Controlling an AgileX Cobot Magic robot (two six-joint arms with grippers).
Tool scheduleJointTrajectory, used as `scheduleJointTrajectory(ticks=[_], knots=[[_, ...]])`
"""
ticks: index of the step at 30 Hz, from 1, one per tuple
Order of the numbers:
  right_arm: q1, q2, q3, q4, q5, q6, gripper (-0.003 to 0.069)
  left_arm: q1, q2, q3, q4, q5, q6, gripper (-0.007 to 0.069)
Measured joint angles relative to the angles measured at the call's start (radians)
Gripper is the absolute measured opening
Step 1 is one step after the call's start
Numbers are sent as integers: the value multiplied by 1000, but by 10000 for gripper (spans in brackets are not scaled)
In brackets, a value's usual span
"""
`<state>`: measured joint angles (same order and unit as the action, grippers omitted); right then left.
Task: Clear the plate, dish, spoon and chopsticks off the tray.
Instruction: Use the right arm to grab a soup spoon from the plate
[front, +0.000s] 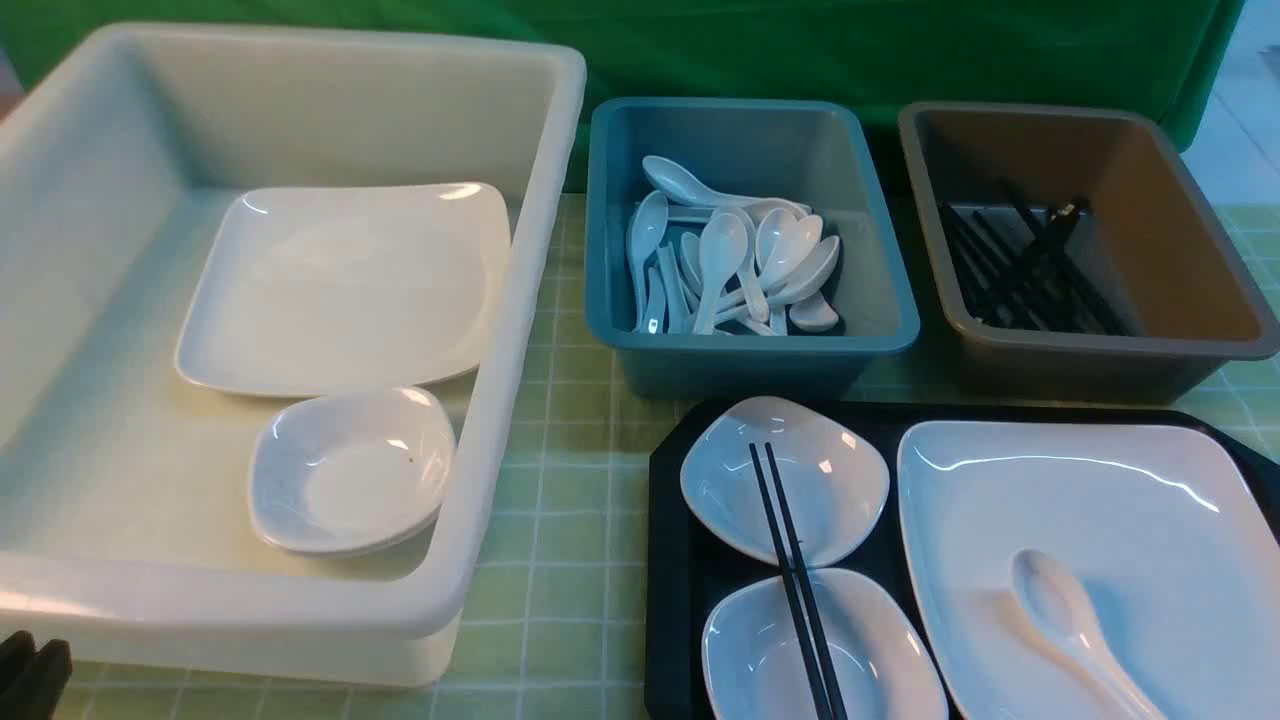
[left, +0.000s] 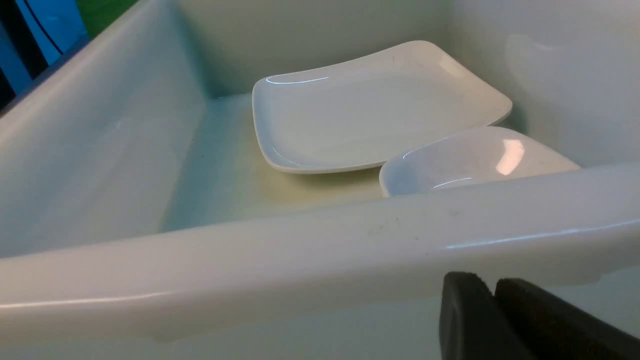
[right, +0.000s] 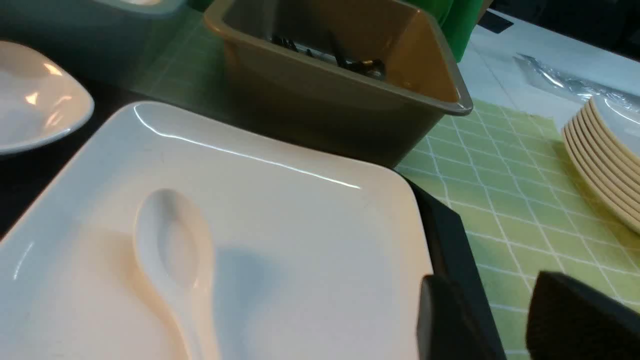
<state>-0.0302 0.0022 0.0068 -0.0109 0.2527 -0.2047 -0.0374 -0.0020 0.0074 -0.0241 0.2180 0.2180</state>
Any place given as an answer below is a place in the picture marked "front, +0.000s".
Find large white plastic bin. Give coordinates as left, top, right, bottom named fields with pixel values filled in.
left=3, top=22, right=588, bottom=688

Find white bowl tray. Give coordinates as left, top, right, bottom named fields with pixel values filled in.
left=701, top=568, right=950, bottom=719
left=680, top=396, right=890, bottom=568

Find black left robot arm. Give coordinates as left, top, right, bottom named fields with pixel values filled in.
left=1, top=630, right=74, bottom=719

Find black serving tray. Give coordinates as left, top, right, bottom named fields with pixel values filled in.
left=644, top=398, right=1279, bottom=719

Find white square plate in bin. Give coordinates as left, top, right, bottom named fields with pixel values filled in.
left=174, top=182, right=512, bottom=398

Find large white rice plate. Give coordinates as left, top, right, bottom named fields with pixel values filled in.
left=897, top=421, right=1279, bottom=719

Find black chopsticks pile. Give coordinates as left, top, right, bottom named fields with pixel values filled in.
left=937, top=178, right=1133, bottom=337

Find green checkered tablecloth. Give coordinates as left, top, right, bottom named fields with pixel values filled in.
left=0, top=192, right=1280, bottom=720

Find teal plastic bin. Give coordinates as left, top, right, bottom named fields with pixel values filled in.
left=584, top=97, right=920, bottom=400

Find grey brown plastic bin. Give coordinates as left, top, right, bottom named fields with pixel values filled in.
left=899, top=101, right=1277, bottom=404

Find green backdrop cloth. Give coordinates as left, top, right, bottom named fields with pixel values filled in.
left=1, top=1, right=1244, bottom=190

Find small white bowl in bin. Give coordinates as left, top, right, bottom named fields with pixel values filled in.
left=247, top=386, right=457, bottom=556

